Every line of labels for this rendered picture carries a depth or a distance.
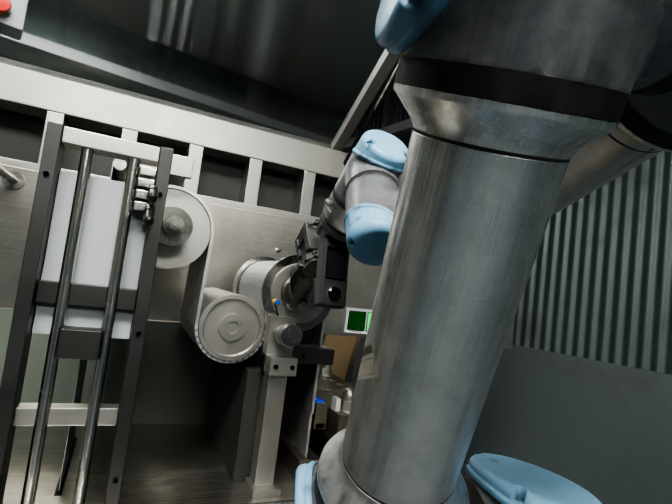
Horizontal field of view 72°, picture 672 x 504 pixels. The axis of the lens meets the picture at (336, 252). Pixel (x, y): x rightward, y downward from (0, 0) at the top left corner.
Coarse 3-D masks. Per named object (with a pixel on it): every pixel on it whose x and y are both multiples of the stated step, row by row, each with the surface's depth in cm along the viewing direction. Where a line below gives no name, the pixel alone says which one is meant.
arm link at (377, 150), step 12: (372, 132) 63; (384, 132) 64; (360, 144) 62; (372, 144) 61; (384, 144) 62; (396, 144) 63; (360, 156) 62; (372, 156) 61; (384, 156) 60; (396, 156) 61; (348, 168) 64; (360, 168) 62; (372, 168) 61; (384, 168) 61; (396, 168) 62; (348, 180) 62; (396, 180) 62; (336, 192) 68
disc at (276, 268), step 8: (288, 256) 88; (296, 256) 88; (280, 264) 87; (288, 264) 88; (272, 272) 86; (264, 280) 86; (272, 280) 86; (264, 288) 86; (264, 296) 86; (264, 304) 86; (272, 312) 86; (328, 312) 91; (312, 320) 90; (320, 320) 90; (304, 328) 89
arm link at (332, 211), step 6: (330, 198) 70; (330, 204) 69; (336, 204) 68; (324, 210) 71; (330, 210) 69; (336, 210) 68; (342, 210) 68; (330, 216) 69; (336, 216) 69; (342, 216) 68; (330, 222) 70; (336, 222) 69; (342, 222) 69; (336, 228) 70; (342, 228) 69
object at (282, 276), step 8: (280, 272) 87; (288, 272) 87; (280, 280) 86; (272, 288) 86; (280, 288) 86; (272, 296) 86; (280, 296) 86; (272, 304) 86; (280, 304) 86; (280, 312) 86; (288, 312) 87; (312, 312) 89; (320, 312) 90; (296, 320) 88; (304, 320) 88
